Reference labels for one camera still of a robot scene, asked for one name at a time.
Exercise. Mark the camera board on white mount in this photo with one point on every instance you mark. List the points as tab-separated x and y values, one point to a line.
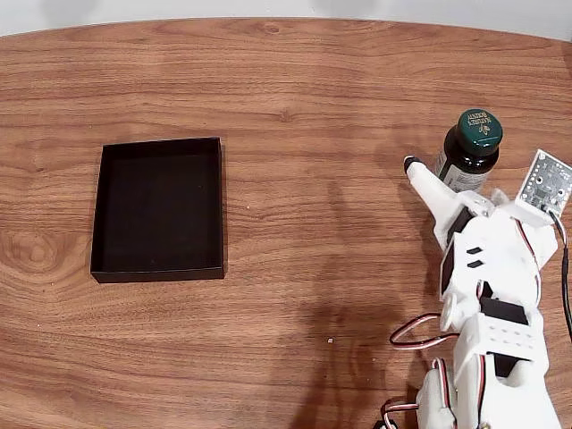
543	181

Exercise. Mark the green-capped dark pill bottle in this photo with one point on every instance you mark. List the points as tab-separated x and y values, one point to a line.
479	132

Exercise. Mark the shallow black box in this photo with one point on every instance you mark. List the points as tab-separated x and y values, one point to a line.
156	210

